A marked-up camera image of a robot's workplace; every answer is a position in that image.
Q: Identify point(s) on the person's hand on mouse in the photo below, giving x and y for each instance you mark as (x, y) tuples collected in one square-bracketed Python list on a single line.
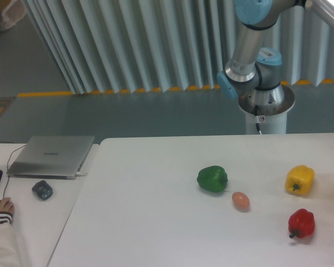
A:
[(7, 206)]

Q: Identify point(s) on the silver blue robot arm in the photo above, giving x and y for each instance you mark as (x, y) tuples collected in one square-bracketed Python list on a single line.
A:
[(278, 40)]

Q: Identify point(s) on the white striped sleeve forearm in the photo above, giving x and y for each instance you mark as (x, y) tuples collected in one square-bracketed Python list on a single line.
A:
[(9, 251)]

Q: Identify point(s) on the dark earbuds case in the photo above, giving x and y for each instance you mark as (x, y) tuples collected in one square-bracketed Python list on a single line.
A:
[(42, 190)]

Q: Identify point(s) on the silver closed laptop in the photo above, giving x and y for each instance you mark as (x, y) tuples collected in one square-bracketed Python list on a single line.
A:
[(52, 157)]

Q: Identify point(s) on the green bell pepper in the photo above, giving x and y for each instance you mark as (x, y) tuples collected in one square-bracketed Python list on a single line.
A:
[(213, 179)]

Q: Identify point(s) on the brown egg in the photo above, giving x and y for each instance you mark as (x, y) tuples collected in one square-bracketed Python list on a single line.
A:
[(240, 201)]

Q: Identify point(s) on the yellow bell pepper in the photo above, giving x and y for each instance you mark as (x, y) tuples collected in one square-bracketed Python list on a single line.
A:
[(299, 180)]

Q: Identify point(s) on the red bell pepper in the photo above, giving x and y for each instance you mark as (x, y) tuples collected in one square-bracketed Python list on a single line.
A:
[(301, 224)]

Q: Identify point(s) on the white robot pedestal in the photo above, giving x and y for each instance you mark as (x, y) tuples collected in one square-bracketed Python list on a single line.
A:
[(266, 111)]

